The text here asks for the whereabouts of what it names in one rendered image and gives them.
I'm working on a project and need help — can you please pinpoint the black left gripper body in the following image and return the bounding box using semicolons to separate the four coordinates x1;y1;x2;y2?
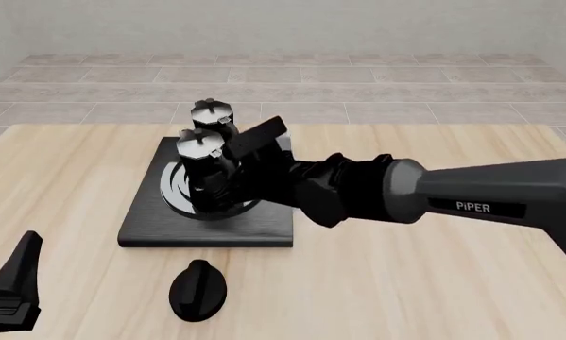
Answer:
0;290;43;332

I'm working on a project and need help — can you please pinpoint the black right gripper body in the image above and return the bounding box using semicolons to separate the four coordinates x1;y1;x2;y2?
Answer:
237;133;303;211

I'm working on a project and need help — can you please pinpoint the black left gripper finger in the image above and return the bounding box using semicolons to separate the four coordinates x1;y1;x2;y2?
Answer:
0;229;44;310

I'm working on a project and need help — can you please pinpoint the silver black moka pot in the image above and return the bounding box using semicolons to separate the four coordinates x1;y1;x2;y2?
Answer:
175;127;244;213
190;98;240;139

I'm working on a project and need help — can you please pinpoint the flat black stove plate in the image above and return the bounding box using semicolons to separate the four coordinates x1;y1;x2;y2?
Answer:
118;136;296;249

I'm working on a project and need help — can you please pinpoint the round black stove knob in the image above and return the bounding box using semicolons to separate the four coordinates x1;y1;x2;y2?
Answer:
167;258;229;323

